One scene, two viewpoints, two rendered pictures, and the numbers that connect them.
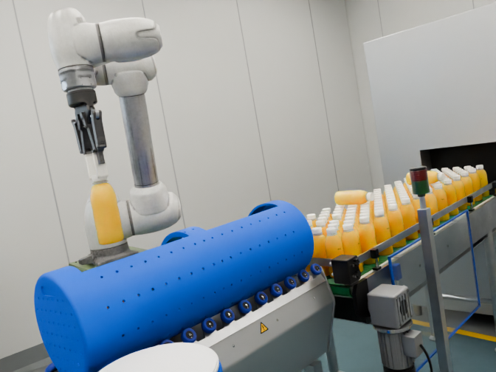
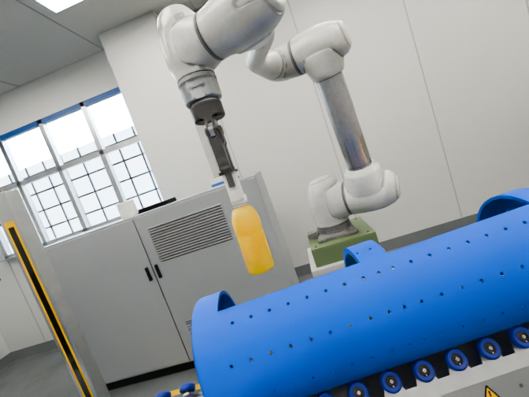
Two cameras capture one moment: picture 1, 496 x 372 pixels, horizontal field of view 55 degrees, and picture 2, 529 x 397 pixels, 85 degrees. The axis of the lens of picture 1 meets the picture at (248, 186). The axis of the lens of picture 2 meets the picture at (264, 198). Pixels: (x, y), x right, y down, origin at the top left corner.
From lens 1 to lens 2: 0.84 m
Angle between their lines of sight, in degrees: 45
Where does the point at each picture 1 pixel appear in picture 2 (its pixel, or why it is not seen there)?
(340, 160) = not seen: outside the picture
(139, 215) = (353, 197)
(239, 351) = not seen: outside the picture
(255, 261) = (471, 306)
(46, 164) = (329, 135)
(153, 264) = (296, 309)
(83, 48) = (184, 52)
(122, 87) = (314, 72)
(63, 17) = (161, 21)
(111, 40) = (209, 27)
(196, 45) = not seen: outside the picture
